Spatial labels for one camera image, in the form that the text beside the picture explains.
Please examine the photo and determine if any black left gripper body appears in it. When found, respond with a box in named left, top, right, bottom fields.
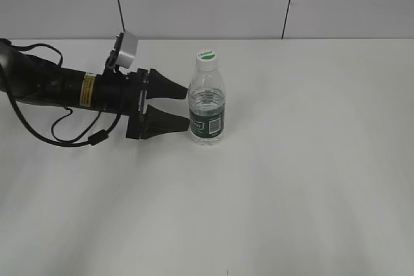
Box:
left=126, top=69, right=150, bottom=140

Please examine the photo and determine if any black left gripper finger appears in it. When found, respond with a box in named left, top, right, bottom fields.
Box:
left=141, top=105, right=190, bottom=140
left=147, top=69, right=188, bottom=100

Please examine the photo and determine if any clear cestbon water bottle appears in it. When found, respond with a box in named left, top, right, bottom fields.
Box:
left=188, top=58, right=226, bottom=146

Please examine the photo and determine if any white green bottle cap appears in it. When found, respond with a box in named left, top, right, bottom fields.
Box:
left=196, top=49, right=218, bottom=72

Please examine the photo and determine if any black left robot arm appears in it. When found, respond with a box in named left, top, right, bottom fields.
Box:
left=1, top=39, right=190, bottom=147

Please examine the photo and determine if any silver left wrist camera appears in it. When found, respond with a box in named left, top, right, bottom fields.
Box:
left=109, top=31, right=138, bottom=69

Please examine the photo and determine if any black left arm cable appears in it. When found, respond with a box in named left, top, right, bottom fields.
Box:
left=6, top=43, right=124, bottom=147

